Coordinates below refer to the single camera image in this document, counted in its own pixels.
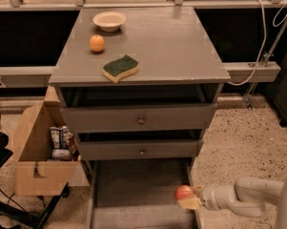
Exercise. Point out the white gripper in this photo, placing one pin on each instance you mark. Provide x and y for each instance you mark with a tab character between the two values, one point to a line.
208	195

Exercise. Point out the red apple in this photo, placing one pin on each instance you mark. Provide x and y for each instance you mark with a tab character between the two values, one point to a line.
183	191

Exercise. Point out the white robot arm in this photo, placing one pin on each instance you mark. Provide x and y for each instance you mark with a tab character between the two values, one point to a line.
247	197

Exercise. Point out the grey middle drawer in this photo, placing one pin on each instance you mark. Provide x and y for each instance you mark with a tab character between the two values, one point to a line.
110	150

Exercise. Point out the grey open bottom drawer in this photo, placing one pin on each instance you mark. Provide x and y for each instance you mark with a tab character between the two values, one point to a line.
139	194

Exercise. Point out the grey top drawer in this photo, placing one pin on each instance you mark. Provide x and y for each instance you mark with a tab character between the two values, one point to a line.
139	118

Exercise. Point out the grey wooden drawer cabinet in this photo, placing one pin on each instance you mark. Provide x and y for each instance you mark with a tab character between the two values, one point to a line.
177	65

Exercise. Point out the dark cabinet at right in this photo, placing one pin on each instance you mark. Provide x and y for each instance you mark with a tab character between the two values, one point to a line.
277	92

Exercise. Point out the snack packages in box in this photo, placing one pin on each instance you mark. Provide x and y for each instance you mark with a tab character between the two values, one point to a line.
63	144

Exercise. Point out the green yellow sponge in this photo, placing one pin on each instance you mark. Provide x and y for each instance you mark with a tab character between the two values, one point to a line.
120	68

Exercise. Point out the brown cardboard box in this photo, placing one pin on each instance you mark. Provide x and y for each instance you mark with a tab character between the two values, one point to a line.
36	174

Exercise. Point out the orange fruit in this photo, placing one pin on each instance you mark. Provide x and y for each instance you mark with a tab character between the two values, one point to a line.
97	43

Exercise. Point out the white bowl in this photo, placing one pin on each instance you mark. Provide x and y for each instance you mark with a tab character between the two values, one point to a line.
109	21

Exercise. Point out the black chair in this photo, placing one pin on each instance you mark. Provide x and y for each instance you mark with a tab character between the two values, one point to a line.
23	216

